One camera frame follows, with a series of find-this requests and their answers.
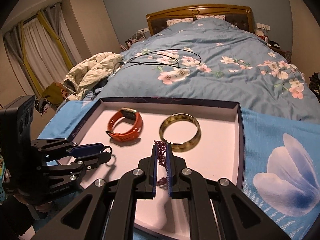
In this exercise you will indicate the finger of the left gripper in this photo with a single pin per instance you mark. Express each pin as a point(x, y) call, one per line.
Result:
point(88, 162)
point(89, 149)

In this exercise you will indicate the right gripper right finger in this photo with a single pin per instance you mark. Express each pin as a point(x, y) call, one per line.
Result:
point(184, 183)

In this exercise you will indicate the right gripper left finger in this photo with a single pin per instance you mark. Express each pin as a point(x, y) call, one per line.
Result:
point(121, 196)

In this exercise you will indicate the orange smart watch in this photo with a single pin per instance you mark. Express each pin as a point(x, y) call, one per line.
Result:
point(125, 125)

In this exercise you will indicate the tortoiseshell bangle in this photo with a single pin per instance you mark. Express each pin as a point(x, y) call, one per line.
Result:
point(181, 130)

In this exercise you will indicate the dark blue jewelry tray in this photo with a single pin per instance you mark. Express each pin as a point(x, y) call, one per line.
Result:
point(160, 142)

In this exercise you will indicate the left hand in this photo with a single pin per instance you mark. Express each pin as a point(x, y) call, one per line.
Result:
point(40, 205)

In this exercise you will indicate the mustard brown bag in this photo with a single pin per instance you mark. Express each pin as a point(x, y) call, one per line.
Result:
point(55, 93)

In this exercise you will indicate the cream puffer jacket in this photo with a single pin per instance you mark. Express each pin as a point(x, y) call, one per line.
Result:
point(85, 75)

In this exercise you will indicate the blue floral blanket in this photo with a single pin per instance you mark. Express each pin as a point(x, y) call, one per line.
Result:
point(275, 161)

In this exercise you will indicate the white curtain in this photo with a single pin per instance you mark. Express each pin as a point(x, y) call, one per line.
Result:
point(41, 50)

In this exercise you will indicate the grey-blue floral duvet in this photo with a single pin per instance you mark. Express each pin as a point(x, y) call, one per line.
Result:
point(214, 60)

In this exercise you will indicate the left floral pillow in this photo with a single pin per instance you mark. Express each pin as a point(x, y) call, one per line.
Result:
point(179, 20)

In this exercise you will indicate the floral pillow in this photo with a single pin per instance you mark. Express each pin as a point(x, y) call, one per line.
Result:
point(221, 17)
point(179, 20)

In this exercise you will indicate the dark clothes pile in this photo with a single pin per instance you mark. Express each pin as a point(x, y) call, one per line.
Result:
point(314, 84)

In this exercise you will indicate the right floral pillow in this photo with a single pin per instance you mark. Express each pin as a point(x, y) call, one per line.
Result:
point(221, 17)

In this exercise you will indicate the wooden headboard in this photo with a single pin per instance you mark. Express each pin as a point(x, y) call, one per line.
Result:
point(240, 16)

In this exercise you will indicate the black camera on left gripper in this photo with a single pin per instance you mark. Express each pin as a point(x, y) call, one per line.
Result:
point(16, 118)

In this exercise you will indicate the wall socket plate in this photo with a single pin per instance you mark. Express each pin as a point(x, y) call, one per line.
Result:
point(263, 26)

